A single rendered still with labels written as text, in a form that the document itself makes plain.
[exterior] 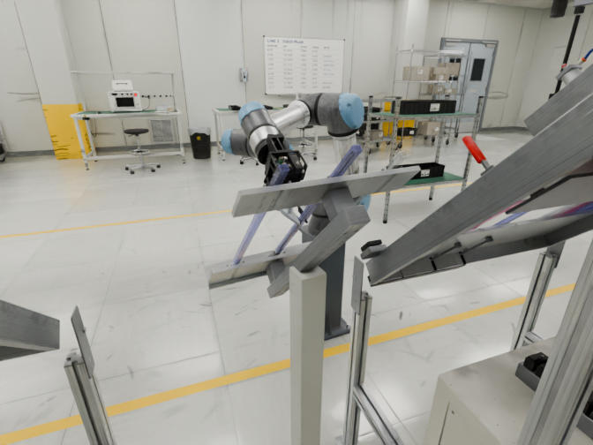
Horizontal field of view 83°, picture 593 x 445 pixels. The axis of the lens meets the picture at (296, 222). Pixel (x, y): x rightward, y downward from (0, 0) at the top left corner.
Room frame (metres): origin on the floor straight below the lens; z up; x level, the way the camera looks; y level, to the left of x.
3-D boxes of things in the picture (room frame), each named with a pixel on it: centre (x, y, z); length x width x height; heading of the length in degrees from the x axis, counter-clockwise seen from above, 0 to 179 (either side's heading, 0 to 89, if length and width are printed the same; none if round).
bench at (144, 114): (5.55, 2.62, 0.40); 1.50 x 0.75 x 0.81; 109
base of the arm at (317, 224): (1.46, -0.13, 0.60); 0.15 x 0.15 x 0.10
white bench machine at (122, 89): (5.55, 2.68, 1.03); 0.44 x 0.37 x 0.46; 115
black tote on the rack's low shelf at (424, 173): (3.23, -1.17, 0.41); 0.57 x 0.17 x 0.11; 109
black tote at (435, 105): (3.23, -1.17, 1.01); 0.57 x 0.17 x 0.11; 109
